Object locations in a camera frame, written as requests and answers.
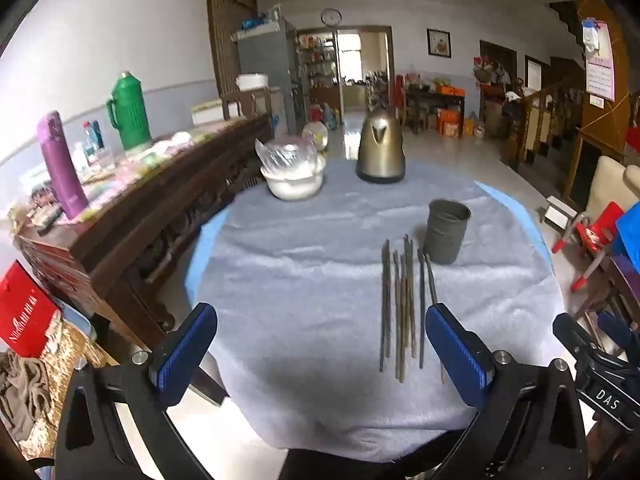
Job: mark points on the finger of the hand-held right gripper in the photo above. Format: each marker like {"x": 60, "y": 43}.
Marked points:
{"x": 614, "y": 331}
{"x": 570, "y": 330}

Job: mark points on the purple thermos bottle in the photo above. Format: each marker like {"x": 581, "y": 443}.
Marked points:
{"x": 62, "y": 170}

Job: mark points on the blue plastic jug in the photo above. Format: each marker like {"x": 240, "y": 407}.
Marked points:
{"x": 330, "y": 117}

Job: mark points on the white round dish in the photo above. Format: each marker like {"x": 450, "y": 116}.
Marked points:
{"x": 316, "y": 135}

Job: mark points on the white step stool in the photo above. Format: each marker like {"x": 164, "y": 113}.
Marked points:
{"x": 560, "y": 212}

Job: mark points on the red paper bag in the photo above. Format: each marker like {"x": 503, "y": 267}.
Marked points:
{"x": 25, "y": 310}

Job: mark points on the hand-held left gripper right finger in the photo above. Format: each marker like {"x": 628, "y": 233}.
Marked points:
{"x": 457, "y": 350}

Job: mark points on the light blue table cover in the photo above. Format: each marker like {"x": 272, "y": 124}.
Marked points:
{"x": 200, "y": 260}

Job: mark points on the grey perforated chopstick holder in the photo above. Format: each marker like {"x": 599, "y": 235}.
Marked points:
{"x": 445, "y": 240}

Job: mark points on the gold electric kettle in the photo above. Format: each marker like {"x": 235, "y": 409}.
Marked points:
{"x": 380, "y": 155}

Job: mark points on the wooden stair railing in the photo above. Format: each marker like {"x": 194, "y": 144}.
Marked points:
{"x": 530, "y": 120}

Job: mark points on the grey refrigerator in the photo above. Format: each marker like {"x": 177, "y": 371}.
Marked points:
{"x": 265, "y": 60}

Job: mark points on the round wall clock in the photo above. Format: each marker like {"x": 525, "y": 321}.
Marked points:
{"x": 331, "y": 17}

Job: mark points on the pink wall calendar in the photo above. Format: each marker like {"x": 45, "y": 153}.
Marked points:
{"x": 600, "y": 75}

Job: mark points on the red plastic chair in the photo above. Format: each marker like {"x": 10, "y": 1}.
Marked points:
{"x": 595, "y": 235}

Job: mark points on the dark wooden lattice door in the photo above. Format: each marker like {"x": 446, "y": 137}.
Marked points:
{"x": 227, "y": 35}

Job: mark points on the grey fleece tablecloth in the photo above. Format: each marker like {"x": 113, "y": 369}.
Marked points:
{"x": 310, "y": 270}

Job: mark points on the green thermos flask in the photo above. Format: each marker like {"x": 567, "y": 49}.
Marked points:
{"x": 131, "y": 115}

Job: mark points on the white plastic tub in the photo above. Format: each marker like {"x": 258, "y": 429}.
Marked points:
{"x": 252, "y": 82}

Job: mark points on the brown cloth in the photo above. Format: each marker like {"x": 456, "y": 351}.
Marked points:
{"x": 22, "y": 390}

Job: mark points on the dark carved wooden sideboard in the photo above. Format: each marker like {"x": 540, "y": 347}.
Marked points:
{"x": 125, "y": 240}

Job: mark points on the orange cardboard box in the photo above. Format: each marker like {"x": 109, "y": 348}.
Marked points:
{"x": 450, "y": 122}

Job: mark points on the white box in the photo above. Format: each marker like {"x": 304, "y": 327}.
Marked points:
{"x": 207, "y": 112}

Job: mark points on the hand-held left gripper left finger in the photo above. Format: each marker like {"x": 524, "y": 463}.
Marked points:
{"x": 182, "y": 355}

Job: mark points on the cream armchair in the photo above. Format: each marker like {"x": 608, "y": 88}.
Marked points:
{"x": 607, "y": 185}

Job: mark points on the blue label water bottle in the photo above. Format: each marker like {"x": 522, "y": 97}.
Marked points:
{"x": 94, "y": 137}

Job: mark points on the framed wall picture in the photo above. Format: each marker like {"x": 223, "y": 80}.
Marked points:
{"x": 439, "y": 43}

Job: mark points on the white plastic bowl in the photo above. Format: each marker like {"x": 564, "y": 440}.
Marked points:
{"x": 295, "y": 185}

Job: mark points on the blue plastic box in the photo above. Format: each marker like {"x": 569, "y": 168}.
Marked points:
{"x": 630, "y": 230}

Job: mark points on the row of dark chopsticks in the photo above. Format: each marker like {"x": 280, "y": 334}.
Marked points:
{"x": 398, "y": 320}

